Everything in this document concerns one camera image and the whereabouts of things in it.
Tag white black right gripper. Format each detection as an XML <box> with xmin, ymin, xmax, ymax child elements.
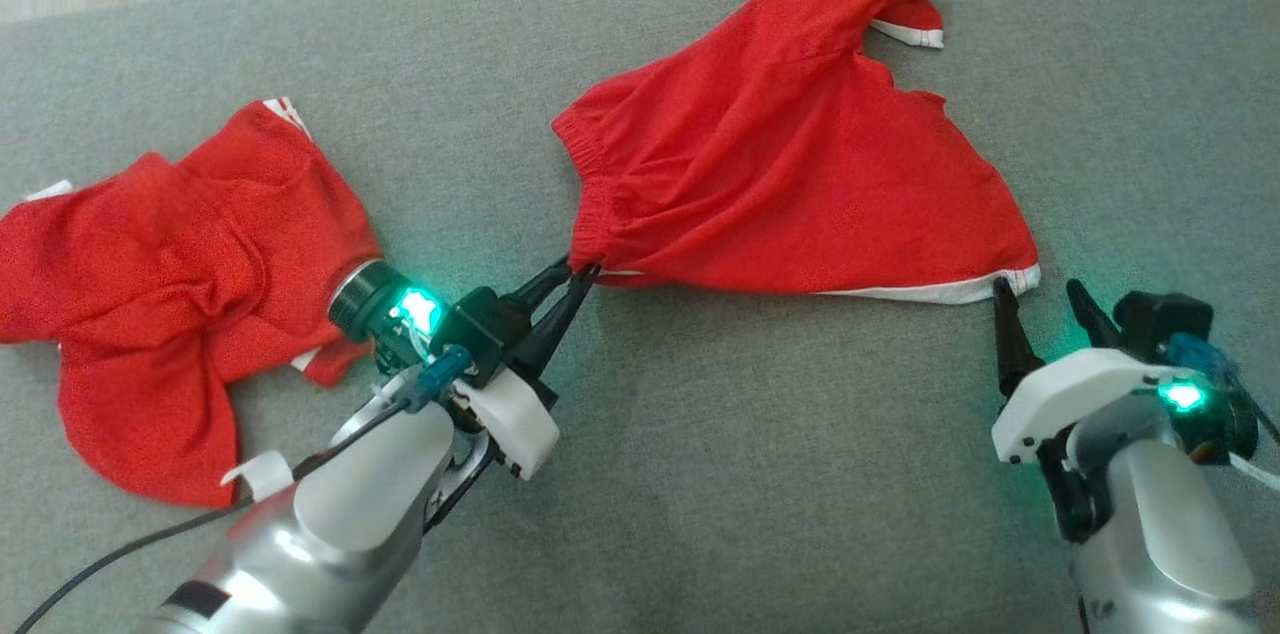
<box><xmin>990</xmin><ymin>276</ymin><xmax>1259</xmax><ymax>545</ymax></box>

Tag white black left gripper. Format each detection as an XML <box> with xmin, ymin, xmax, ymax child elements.
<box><xmin>328</xmin><ymin>257</ymin><xmax>604</xmax><ymax>482</ymax></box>

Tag red basketball shorts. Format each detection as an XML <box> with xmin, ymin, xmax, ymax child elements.
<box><xmin>552</xmin><ymin>0</ymin><xmax>1043</xmax><ymax>305</ymax></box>

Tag red white basketball jersey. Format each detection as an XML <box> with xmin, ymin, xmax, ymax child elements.
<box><xmin>0</xmin><ymin>97</ymin><xmax>387</xmax><ymax>510</ymax></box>

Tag blue cable connector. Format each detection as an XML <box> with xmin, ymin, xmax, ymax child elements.
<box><xmin>405</xmin><ymin>344</ymin><xmax>473</xmax><ymax>412</ymax></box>
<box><xmin>1168</xmin><ymin>334</ymin><xmax>1246</xmax><ymax>395</ymax></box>

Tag thin white right arm cable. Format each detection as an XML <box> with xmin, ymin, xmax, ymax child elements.
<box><xmin>1230</xmin><ymin>454</ymin><xmax>1280</xmax><ymax>493</ymax></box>

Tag white cable strap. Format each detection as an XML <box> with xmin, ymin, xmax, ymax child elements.
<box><xmin>220</xmin><ymin>451</ymin><xmax>297</xmax><ymax>503</ymax></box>

